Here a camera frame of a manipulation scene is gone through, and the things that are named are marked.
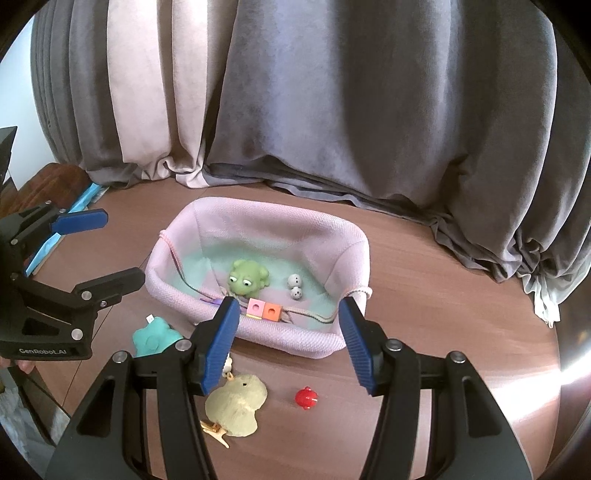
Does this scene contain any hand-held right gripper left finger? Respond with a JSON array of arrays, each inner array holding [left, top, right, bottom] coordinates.
[[44, 296, 242, 480]]

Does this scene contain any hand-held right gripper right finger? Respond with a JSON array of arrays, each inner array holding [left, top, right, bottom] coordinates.
[[339, 298, 532, 480]]

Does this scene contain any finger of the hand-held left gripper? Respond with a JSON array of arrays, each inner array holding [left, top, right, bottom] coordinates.
[[23, 267, 147, 324], [0, 200, 109, 252]]

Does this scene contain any multicoloured building block cube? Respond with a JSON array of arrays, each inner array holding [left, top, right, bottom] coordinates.
[[246, 299, 283, 321]]

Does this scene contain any yellow chick plush toy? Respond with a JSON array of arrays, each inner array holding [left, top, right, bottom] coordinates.
[[200, 374, 269, 448]]

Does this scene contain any teal star plush toy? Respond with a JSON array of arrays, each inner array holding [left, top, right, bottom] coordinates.
[[132, 316, 182, 358]]

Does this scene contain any green frog toy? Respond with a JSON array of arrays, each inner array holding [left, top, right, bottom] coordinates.
[[228, 259, 272, 296]]

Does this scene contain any pink fabric basket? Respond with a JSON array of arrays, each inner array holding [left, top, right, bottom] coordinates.
[[144, 197, 373, 360]]

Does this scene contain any blue plastic sheet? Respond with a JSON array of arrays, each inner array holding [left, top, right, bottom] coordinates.
[[34, 182, 112, 273]]

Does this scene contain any dark wooden furniture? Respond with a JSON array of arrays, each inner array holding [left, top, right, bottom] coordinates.
[[9, 162, 92, 217]]

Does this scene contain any beige curtain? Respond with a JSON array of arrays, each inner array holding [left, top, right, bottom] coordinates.
[[107, 0, 241, 190]]

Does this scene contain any white sheer curtain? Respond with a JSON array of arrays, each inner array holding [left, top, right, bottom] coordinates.
[[522, 258, 563, 328]]

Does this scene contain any grey curtain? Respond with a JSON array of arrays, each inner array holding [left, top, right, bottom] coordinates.
[[30, 0, 591, 324]]

